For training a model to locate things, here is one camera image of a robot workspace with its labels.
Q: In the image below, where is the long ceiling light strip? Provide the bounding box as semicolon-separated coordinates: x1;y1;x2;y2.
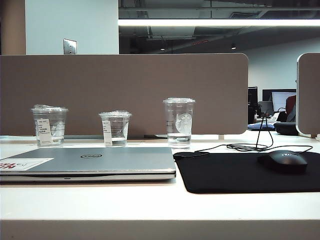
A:
118;18;320;27

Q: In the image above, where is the metal wall switch plate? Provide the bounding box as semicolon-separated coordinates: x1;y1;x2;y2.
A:
63;38;78;55

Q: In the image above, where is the lit computer monitor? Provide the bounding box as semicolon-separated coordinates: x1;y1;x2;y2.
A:
262;88;297;113

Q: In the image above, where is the clear plastic cup white label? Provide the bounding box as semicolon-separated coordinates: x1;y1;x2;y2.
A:
98;109;133;147

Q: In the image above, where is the wide beige desk partition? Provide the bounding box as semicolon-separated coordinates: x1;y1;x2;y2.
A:
0;52;249;138

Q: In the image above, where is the black mouse cable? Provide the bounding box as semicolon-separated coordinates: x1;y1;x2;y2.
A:
174;113;314;161

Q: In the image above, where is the tall clear cup mermaid logo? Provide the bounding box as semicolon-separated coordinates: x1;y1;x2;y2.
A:
162;97;196;148

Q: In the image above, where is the beige desk partition white frame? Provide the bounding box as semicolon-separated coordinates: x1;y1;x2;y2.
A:
296;52;320;138

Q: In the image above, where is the person in red top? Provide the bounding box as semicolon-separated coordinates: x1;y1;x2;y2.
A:
285;94;298;123

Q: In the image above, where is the black rounded bag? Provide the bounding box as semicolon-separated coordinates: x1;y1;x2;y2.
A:
273;121;300;136

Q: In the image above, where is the white red laptop sticker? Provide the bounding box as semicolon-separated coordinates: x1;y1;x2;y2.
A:
0;157;55;172

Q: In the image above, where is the black mouse pad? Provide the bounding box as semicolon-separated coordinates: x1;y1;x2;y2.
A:
172;150;320;194

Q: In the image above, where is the dark computer monitor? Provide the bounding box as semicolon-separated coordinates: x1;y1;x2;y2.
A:
248;86;259;107

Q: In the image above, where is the blue patterned cloth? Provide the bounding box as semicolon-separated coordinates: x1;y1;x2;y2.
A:
248;121;276;132

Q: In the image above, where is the short clear plastic cup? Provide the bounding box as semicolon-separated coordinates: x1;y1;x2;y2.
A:
30;104;70;148

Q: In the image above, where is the black computer mouse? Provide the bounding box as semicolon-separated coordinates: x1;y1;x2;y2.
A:
257;150;308;173

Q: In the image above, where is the silver Dell laptop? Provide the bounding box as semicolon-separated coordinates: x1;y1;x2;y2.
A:
0;146;177;183

